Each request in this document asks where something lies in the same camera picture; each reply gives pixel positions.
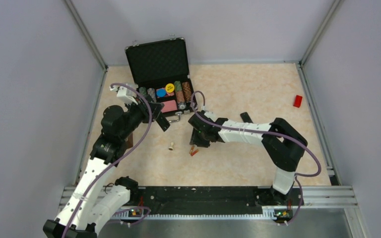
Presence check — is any red toy brick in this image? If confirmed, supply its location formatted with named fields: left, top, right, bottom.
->
left=293, top=95, right=303, bottom=108

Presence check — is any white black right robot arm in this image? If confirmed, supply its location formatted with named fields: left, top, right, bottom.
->
left=188, top=111, right=308, bottom=204

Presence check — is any blue poker chip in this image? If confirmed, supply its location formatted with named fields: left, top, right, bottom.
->
left=156, top=88, right=167, bottom=98

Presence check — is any cream chess pawn left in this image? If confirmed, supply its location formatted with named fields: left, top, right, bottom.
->
left=168, top=142, right=174, bottom=151

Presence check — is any yellow poker chip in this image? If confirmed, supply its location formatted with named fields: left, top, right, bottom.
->
left=165, top=83, right=175, bottom=93

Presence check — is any brown wooden card holder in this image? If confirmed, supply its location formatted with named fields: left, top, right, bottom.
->
left=125, top=133, right=134, bottom=149

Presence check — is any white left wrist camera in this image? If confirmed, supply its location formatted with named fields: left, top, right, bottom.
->
left=117, top=86, right=137, bottom=105

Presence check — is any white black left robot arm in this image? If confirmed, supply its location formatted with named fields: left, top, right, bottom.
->
left=43, top=101, right=170, bottom=238

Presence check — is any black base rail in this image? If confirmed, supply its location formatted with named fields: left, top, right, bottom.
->
left=112, top=186, right=301, bottom=223

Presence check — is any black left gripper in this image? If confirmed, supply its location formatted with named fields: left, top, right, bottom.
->
left=119, top=95, right=165, bottom=139

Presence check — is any black poker chip case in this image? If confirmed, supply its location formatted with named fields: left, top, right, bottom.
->
left=125, top=37, right=194, bottom=117

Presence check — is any slim black remote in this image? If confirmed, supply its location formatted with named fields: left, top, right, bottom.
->
left=240, top=112, right=253, bottom=123

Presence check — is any black remote with buttons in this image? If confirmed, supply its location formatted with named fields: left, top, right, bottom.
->
left=155, top=113, right=170, bottom=132

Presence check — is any pink playing card deck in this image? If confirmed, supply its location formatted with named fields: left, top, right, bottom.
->
left=161, top=100, right=178, bottom=113

